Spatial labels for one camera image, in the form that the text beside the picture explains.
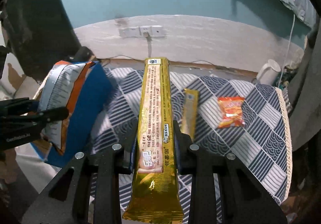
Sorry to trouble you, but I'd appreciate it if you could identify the grey towel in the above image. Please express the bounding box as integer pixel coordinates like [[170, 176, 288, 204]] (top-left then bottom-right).
[[287, 17, 320, 151]]

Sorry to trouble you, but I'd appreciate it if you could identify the person's left hand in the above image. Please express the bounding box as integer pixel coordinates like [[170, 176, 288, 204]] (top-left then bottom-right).
[[1, 149, 18, 184]]

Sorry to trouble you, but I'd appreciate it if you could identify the large orange chips bag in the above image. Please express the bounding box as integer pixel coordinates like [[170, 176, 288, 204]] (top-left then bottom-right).
[[39, 61, 95, 155]]

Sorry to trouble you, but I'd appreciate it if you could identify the white plug and cable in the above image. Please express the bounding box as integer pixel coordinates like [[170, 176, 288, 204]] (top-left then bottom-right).
[[143, 32, 153, 58]]

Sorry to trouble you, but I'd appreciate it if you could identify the black cylindrical object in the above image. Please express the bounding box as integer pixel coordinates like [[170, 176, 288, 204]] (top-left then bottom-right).
[[66, 46, 94, 63]]

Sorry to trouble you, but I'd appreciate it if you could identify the white hanging cord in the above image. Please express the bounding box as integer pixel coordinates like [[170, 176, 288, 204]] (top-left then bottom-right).
[[277, 13, 296, 89]]

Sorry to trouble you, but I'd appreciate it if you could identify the navy white patterned tablecloth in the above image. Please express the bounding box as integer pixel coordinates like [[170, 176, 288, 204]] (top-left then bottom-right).
[[91, 65, 292, 223]]

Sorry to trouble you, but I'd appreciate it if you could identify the small orange stick-snack packet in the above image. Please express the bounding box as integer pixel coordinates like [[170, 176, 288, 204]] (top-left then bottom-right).
[[218, 96, 245, 128]]

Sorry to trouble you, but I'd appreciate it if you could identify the white electric kettle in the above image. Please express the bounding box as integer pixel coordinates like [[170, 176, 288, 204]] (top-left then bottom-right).
[[256, 59, 281, 85]]

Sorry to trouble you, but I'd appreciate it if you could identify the yellow biscuit bar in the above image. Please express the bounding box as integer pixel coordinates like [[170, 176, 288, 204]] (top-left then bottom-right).
[[122, 57, 184, 223], [181, 88, 199, 140]]

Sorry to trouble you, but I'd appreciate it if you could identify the blue cardboard box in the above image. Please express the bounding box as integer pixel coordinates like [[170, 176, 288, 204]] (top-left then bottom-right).
[[33, 62, 113, 167]]

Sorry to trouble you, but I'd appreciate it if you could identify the white wall socket strip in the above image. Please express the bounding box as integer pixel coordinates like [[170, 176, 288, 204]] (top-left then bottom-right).
[[119, 25, 166, 38]]

